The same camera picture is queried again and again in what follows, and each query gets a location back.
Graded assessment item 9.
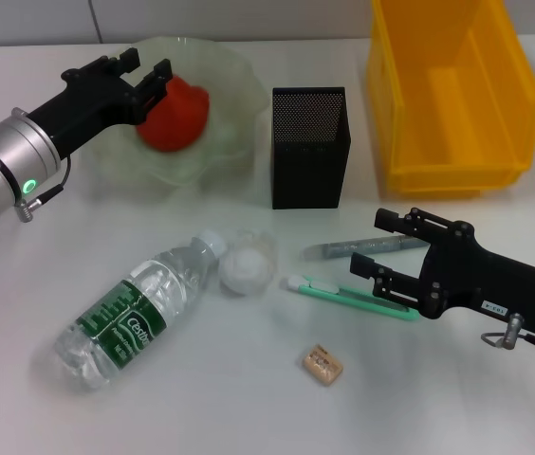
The right arm connector cable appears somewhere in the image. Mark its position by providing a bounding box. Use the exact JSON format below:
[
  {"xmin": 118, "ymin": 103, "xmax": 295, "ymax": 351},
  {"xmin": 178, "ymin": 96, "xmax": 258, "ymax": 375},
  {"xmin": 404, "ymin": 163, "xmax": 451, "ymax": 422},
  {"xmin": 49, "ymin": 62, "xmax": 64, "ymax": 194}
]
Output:
[{"xmin": 480, "ymin": 312, "xmax": 535, "ymax": 355}]

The black mesh pen holder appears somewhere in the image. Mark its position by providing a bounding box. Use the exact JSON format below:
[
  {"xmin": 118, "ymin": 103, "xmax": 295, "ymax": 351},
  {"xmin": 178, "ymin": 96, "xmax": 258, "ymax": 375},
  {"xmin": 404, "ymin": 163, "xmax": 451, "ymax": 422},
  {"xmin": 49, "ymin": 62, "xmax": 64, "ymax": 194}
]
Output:
[{"xmin": 271, "ymin": 86, "xmax": 353, "ymax": 210}]

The arm connector cable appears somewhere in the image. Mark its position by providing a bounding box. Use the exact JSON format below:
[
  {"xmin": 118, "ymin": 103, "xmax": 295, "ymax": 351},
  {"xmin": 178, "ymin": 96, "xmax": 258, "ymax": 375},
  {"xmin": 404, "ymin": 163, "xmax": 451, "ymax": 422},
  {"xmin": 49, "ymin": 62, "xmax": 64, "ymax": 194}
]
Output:
[
  {"xmin": 480, "ymin": 312, "xmax": 535, "ymax": 355},
  {"xmin": 14, "ymin": 155, "xmax": 72, "ymax": 224}
]

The silver glitter pen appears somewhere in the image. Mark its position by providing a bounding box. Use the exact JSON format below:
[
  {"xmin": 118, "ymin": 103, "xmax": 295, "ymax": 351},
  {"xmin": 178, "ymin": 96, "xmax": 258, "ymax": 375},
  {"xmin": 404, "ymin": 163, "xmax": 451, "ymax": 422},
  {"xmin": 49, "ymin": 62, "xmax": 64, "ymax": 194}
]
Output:
[{"xmin": 301, "ymin": 234, "xmax": 433, "ymax": 262}]

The left arm connector cable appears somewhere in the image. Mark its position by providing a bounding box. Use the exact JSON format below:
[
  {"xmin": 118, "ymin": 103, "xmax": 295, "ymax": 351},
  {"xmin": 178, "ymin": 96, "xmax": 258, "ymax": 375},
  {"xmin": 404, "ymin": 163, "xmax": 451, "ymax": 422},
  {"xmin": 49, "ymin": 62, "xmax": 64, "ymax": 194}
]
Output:
[{"xmin": 14, "ymin": 155, "xmax": 72, "ymax": 224}]

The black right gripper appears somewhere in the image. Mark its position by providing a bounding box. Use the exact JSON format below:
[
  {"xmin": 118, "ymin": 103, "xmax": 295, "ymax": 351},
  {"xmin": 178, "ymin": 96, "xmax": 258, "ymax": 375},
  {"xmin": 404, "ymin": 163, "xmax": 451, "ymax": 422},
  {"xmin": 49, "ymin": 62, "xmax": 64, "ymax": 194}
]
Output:
[{"xmin": 348, "ymin": 207, "xmax": 535, "ymax": 337}]

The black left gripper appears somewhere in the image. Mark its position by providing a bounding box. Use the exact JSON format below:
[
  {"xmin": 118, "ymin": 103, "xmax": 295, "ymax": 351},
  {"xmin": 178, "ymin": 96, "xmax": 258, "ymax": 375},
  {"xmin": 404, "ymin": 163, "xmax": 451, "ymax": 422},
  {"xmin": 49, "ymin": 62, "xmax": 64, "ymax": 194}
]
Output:
[{"xmin": 27, "ymin": 45, "xmax": 175, "ymax": 161}]

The red pepper toy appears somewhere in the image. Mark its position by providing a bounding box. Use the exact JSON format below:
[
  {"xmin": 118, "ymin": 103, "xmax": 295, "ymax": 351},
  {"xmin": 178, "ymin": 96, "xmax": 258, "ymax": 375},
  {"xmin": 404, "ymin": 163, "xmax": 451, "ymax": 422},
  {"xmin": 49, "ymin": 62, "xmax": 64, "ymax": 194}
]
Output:
[{"xmin": 135, "ymin": 74, "xmax": 212, "ymax": 154}]

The beige eraser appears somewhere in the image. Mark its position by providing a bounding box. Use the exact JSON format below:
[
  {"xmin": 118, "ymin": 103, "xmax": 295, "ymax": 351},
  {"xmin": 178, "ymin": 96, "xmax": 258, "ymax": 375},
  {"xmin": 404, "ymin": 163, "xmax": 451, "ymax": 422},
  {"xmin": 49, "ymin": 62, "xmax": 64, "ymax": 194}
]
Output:
[{"xmin": 301, "ymin": 344, "xmax": 347, "ymax": 389}]

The green utility knife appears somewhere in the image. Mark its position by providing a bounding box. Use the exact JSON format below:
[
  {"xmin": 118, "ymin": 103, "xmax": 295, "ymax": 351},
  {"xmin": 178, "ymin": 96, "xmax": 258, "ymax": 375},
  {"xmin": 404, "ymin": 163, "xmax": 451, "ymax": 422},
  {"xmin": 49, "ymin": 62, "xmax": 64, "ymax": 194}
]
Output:
[{"xmin": 280, "ymin": 274, "xmax": 421, "ymax": 323}]

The clear water bottle green label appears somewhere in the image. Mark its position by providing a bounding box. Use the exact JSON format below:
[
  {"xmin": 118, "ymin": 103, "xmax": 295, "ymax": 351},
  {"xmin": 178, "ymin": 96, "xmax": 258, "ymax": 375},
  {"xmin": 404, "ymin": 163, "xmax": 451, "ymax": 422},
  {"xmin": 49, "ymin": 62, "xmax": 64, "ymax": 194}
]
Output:
[{"xmin": 53, "ymin": 228, "xmax": 228, "ymax": 393}]

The green glass fruit plate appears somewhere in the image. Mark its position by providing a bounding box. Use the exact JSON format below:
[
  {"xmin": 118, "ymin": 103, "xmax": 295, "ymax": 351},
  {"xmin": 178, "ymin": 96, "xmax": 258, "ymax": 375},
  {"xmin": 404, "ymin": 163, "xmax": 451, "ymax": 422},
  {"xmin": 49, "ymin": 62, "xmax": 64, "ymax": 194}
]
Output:
[{"xmin": 76, "ymin": 36, "xmax": 271, "ymax": 191}]

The yellow plastic bin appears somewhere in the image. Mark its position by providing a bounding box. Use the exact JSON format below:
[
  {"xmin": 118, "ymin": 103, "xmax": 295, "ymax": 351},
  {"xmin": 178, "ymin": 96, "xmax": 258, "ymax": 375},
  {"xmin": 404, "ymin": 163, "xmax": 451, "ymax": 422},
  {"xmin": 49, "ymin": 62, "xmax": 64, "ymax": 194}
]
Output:
[{"xmin": 366, "ymin": 0, "xmax": 535, "ymax": 200}]

